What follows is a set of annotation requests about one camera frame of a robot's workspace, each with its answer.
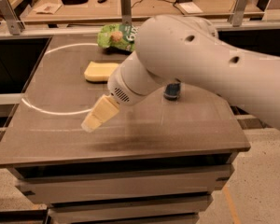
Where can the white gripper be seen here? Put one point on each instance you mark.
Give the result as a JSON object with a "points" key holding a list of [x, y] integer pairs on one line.
{"points": [[118, 85]]}

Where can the yellow sponge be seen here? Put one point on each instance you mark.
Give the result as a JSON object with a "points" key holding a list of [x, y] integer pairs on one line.
{"points": [[99, 72]]}

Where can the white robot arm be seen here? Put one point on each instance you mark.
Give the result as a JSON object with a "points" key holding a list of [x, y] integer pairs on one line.
{"points": [[169, 47]]}

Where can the green rice chip bag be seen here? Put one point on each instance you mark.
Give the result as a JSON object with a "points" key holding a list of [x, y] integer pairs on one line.
{"points": [[118, 36]]}

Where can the blue silver energy drink can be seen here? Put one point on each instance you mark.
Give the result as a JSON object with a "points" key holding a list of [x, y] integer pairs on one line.
{"points": [[172, 91]]}

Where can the grey drawer cabinet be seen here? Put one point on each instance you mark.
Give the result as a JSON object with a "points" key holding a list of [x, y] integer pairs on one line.
{"points": [[151, 191]]}

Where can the small black remote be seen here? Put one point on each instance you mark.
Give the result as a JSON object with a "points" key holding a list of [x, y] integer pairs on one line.
{"points": [[101, 1]]}

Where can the tan paper packet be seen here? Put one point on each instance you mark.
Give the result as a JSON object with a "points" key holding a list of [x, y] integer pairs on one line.
{"points": [[48, 8]]}

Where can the white paper sheet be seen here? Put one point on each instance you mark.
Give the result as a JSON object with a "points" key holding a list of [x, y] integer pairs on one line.
{"points": [[191, 8]]}

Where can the middle metal bracket post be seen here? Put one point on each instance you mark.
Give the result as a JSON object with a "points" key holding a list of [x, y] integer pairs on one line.
{"points": [[126, 11]]}

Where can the metal bracket post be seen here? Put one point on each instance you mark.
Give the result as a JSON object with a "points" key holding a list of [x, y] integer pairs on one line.
{"points": [[7, 13], [237, 13], [126, 11]]}

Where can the left metal bracket post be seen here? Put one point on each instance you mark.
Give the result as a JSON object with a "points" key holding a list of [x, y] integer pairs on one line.
{"points": [[7, 13]]}

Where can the right metal bracket post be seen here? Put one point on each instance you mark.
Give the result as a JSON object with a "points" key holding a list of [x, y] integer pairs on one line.
{"points": [[237, 13]]}

